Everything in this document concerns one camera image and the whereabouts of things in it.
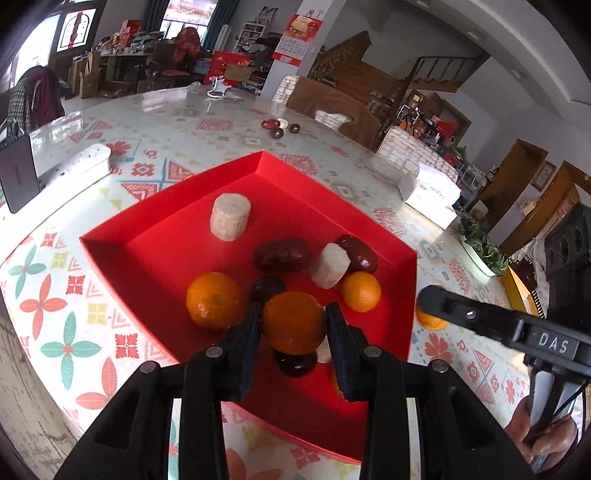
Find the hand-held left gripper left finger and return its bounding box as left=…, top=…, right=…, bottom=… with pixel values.
left=54, top=302, right=264, bottom=480

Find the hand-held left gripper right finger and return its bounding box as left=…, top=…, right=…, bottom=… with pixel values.
left=324, top=302, right=536, bottom=480

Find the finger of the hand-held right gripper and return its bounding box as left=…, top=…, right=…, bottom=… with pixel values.
left=417, top=285, right=525, bottom=344

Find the dark date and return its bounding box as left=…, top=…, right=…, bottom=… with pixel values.
left=272, top=348, right=318, bottom=378

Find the large orange mandarin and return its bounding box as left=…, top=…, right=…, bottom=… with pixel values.
left=261, top=291, right=328, bottom=356

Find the red cardboard box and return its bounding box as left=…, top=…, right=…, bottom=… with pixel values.
left=79, top=150, right=419, bottom=464

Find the large white sugarcane piece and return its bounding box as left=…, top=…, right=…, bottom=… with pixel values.
left=210, top=193, right=252, bottom=241

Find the person's right hand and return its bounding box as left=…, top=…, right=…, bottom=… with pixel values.
left=504, top=397, right=580, bottom=469

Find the white oval plate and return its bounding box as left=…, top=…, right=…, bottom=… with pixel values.
left=459, top=231, right=509, bottom=278

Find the potted green plant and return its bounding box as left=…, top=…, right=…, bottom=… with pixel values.
left=457, top=212, right=509, bottom=273

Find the white tissue box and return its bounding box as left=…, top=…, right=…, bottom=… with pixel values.
left=398, top=162, right=461, bottom=230

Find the patterned tablecloth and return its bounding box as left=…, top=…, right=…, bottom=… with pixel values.
left=0, top=85, right=583, bottom=480

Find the brown wooden chair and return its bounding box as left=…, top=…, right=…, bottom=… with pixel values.
left=286, top=76, right=382, bottom=151

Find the wooden staircase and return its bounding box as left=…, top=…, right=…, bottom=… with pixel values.
left=307, top=30, right=490, bottom=97

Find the white power strip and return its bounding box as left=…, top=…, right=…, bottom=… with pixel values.
left=34, top=143, right=113, bottom=185

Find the red gift box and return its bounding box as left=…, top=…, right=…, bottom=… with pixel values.
left=205, top=51, right=250, bottom=84

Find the black flat case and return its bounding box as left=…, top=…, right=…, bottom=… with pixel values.
left=0, top=122, right=41, bottom=214

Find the red garment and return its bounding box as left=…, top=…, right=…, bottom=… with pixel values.
left=173, top=27, right=204, bottom=65

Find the plaid garment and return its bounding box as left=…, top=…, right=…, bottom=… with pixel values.
left=7, top=65, right=65, bottom=134

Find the red wall calendar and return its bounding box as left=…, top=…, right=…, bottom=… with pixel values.
left=271, top=14, right=324, bottom=63

